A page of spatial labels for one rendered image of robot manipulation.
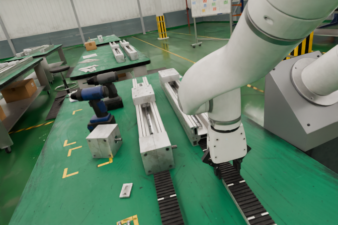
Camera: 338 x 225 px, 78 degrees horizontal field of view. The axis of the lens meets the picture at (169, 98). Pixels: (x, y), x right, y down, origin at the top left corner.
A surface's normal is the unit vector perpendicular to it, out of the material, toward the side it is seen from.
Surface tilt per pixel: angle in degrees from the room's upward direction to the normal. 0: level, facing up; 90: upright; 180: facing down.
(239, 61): 109
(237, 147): 90
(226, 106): 90
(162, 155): 90
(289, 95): 47
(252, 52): 118
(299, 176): 0
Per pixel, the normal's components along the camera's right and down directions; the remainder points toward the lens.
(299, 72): 0.15, -0.40
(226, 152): 0.19, 0.33
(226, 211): -0.15, -0.91
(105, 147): -0.18, 0.41
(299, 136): -0.92, 0.27
